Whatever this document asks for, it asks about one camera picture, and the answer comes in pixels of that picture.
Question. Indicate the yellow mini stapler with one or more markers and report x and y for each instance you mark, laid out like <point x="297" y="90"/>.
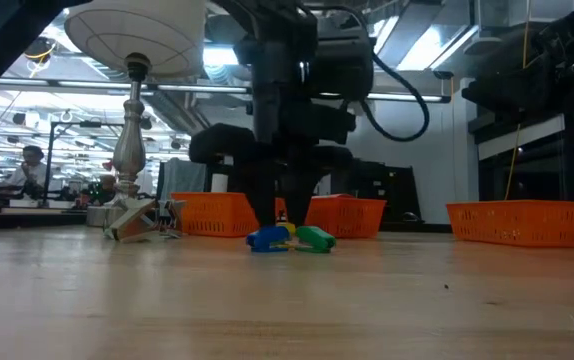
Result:
<point x="287" y="229"/>

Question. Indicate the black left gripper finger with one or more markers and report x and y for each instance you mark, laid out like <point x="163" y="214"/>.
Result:
<point x="297" y="195"/>
<point x="266" y="195"/>

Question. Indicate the person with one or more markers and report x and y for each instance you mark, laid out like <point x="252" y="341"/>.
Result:
<point x="29" y="175"/>
<point x="106" y="184"/>

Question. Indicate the black cabinets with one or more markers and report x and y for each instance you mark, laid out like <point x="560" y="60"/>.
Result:
<point x="387" y="185"/>

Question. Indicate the long ceiling light fixture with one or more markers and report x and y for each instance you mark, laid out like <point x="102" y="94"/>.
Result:
<point x="202" y="89"/>

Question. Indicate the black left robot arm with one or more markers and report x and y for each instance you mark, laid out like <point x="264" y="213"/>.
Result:
<point x="287" y="40"/>

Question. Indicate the white paper roll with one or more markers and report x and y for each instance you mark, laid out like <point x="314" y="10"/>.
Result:
<point x="219" y="184"/>

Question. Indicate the black pole stand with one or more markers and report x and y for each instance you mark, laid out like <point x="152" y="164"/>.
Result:
<point x="48" y="165"/>

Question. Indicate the orange plastic basket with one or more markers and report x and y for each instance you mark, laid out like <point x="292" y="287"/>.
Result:
<point x="207" y="215"/>
<point x="517" y="225"/>
<point x="352" y="217"/>

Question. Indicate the grey cloth cover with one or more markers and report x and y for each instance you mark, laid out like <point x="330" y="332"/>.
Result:
<point x="187" y="175"/>

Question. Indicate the long workbench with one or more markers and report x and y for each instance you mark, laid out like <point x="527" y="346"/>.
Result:
<point x="27" y="221"/>

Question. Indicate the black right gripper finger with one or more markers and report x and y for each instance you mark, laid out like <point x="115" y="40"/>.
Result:
<point x="512" y="92"/>

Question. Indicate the white ceiling duct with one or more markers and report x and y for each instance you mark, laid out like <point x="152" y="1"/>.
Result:
<point x="517" y="12"/>

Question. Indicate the silver lamp white shade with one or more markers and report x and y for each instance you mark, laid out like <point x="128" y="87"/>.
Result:
<point x="129" y="150"/>

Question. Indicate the grey stapler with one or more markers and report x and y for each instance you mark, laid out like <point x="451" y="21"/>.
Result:
<point x="134" y="220"/>

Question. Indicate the blue mini stapler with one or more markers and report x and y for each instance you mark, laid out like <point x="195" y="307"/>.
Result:
<point x="267" y="239"/>

